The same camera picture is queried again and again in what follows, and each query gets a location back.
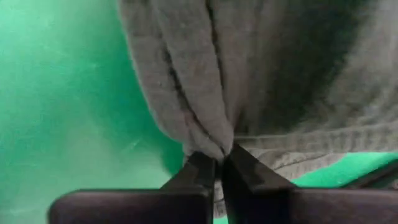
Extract green table mat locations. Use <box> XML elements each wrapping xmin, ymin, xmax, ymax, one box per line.
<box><xmin>0</xmin><ymin>0</ymin><xmax>398</xmax><ymax>224</ymax></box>

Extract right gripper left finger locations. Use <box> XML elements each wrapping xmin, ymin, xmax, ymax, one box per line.
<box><xmin>48</xmin><ymin>151</ymin><xmax>217</xmax><ymax>224</ymax></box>

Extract dark green garment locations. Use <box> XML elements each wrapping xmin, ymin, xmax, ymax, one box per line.
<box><xmin>117</xmin><ymin>0</ymin><xmax>398</xmax><ymax>218</ymax></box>

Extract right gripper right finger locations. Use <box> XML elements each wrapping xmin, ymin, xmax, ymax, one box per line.
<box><xmin>221</xmin><ymin>144</ymin><xmax>398</xmax><ymax>224</ymax></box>

